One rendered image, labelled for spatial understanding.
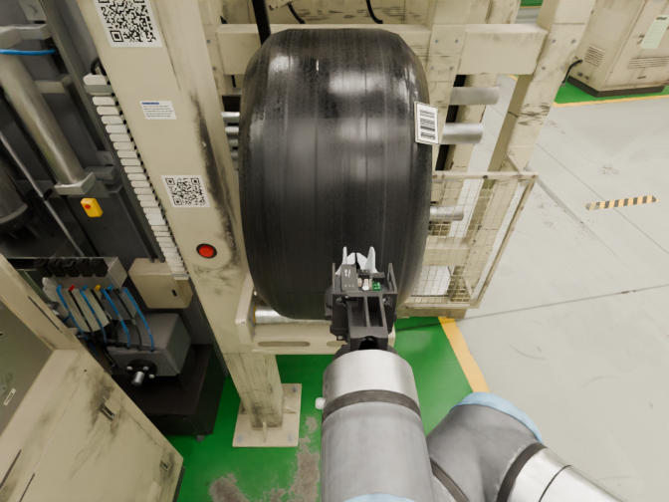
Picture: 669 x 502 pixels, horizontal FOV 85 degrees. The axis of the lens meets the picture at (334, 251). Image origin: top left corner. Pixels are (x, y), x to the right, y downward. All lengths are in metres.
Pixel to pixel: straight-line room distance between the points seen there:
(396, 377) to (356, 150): 0.31
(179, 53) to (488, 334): 1.85
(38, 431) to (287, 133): 0.75
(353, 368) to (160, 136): 0.53
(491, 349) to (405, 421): 1.74
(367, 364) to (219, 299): 0.69
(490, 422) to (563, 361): 1.73
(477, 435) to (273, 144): 0.43
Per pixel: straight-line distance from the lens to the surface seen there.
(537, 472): 0.43
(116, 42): 0.68
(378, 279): 0.43
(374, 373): 0.34
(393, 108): 0.55
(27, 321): 0.98
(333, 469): 0.32
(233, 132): 1.13
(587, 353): 2.27
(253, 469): 1.72
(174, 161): 0.74
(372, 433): 0.31
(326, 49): 0.63
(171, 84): 0.67
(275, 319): 0.89
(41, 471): 1.01
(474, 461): 0.44
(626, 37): 5.17
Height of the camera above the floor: 1.63
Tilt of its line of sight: 44 degrees down
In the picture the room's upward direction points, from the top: straight up
